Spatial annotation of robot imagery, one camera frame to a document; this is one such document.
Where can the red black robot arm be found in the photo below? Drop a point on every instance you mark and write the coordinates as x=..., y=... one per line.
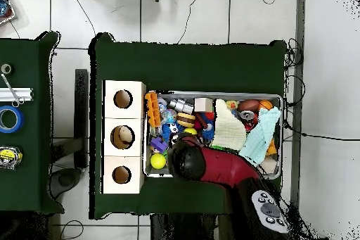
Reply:
x=225, y=166

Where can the wooden box with three holes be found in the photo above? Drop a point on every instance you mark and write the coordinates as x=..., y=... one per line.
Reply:
x=135, y=102

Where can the clear mesh bin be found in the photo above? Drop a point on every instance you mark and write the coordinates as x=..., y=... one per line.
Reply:
x=157, y=173

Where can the small cluttered tray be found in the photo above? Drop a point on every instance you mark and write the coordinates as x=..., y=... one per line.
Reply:
x=7, y=14

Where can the toy burger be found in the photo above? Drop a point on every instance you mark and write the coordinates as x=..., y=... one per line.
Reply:
x=185, y=119

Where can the yellow ball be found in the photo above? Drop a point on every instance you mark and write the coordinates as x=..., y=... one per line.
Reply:
x=190, y=131
x=158, y=161

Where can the plain wooden block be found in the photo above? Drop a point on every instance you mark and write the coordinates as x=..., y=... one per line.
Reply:
x=203, y=105

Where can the purple toy block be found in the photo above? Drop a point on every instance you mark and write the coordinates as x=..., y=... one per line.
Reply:
x=159, y=144

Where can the cream knitted cloth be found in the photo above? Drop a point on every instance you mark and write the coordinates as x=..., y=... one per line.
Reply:
x=227, y=130

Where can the dark green tablecloth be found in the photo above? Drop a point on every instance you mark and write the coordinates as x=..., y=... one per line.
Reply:
x=197, y=68
x=33, y=181

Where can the silver-topped soda can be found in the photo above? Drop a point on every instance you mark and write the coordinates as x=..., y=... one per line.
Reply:
x=247, y=116

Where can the mint green knitted cloth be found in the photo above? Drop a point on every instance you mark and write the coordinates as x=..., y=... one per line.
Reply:
x=258, y=138

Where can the blue tape roll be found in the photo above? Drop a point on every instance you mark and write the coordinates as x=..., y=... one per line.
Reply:
x=19, y=119

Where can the metal scissors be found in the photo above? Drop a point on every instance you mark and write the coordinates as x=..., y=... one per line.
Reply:
x=11, y=90

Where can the yellow tape measure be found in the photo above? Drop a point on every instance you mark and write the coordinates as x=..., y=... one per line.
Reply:
x=8, y=155

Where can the small grey tape roll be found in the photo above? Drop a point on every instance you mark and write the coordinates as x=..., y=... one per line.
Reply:
x=6, y=69

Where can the aluminium rail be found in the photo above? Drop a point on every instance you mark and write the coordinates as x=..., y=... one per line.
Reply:
x=25, y=94

